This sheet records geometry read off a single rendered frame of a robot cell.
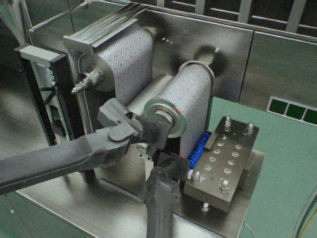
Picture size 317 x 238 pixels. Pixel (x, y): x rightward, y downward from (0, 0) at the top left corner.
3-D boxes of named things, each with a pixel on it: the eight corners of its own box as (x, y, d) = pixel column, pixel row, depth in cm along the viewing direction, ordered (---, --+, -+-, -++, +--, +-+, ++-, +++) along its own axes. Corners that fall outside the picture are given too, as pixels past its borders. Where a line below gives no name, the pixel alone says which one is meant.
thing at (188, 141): (178, 173, 102) (180, 136, 89) (202, 133, 117) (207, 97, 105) (179, 173, 101) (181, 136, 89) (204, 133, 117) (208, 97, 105)
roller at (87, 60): (84, 85, 99) (76, 49, 89) (124, 55, 115) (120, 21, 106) (117, 97, 94) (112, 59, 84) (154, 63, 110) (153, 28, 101)
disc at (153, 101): (141, 126, 95) (145, 91, 84) (142, 124, 95) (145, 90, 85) (181, 144, 91) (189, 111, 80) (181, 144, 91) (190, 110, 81)
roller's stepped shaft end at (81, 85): (69, 95, 85) (67, 86, 83) (82, 85, 89) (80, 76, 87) (77, 98, 84) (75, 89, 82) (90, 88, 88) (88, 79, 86)
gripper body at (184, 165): (185, 179, 91) (177, 187, 85) (158, 168, 95) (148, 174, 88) (191, 161, 90) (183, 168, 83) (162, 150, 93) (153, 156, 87)
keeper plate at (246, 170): (238, 186, 109) (243, 168, 102) (245, 169, 116) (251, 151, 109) (244, 189, 109) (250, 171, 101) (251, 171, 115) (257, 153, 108)
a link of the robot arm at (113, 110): (108, 166, 64) (116, 143, 58) (77, 134, 68) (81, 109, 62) (144, 143, 72) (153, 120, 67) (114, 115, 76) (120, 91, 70)
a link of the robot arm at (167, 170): (170, 176, 79) (154, 164, 80) (158, 194, 81) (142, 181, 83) (178, 169, 85) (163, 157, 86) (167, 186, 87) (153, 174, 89)
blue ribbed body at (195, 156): (181, 172, 102) (181, 166, 100) (203, 135, 117) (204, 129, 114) (190, 175, 101) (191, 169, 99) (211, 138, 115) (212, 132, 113)
